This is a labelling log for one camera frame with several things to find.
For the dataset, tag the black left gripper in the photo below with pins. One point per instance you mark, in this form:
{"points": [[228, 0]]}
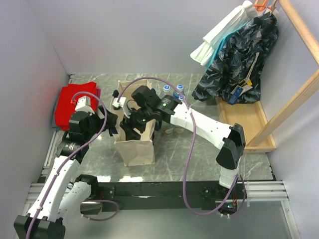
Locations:
{"points": [[111, 120]]}

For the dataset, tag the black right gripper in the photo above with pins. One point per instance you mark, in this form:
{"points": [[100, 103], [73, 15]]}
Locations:
{"points": [[128, 124]]}

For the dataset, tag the green cap glass bottle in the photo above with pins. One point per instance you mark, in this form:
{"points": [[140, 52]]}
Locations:
{"points": [[169, 130]]}

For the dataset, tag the blue label water bottle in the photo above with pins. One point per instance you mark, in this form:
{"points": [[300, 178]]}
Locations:
{"points": [[179, 91]]}

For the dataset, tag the beige canvas tote bag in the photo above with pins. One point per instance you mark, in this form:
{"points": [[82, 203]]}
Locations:
{"points": [[134, 152]]}

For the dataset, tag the green cap bottle front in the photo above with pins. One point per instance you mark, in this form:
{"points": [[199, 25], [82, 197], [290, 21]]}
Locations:
{"points": [[179, 130]]}

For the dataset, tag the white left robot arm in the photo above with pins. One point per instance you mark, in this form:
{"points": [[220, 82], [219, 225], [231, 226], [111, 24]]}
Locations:
{"points": [[46, 219]]}

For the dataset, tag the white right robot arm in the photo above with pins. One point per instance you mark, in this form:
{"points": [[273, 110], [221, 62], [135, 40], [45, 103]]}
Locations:
{"points": [[229, 139]]}

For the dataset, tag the red folded cloth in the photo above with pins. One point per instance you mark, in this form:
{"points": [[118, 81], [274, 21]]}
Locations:
{"points": [[66, 104]]}

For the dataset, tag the white pleated garment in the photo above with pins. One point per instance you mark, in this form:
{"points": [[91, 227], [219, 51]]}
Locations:
{"points": [[234, 20]]}

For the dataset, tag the black base beam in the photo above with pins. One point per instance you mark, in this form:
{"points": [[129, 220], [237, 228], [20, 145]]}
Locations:
{"points": [[200, 197]]}

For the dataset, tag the blue hang tag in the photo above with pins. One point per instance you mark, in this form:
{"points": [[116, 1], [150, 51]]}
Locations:
{"points": [[235, 95]]}

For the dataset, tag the teal garment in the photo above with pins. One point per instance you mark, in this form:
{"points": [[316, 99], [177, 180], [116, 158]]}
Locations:
{"points": [[221, 44]]}

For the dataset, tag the dark patterned shirt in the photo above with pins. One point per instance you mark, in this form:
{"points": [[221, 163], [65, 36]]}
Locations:
{"points": [[240, 62]]}

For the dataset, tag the wooden tray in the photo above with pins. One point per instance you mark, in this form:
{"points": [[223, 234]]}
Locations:
{"points": [[252, 118]]}

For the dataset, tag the orange clothes hanger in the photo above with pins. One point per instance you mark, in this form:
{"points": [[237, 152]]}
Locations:
{"points": [[260, 5]]}

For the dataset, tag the wooden rack frame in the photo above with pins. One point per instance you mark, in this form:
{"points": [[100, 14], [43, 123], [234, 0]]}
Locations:
{"points": [[291, 73]]}

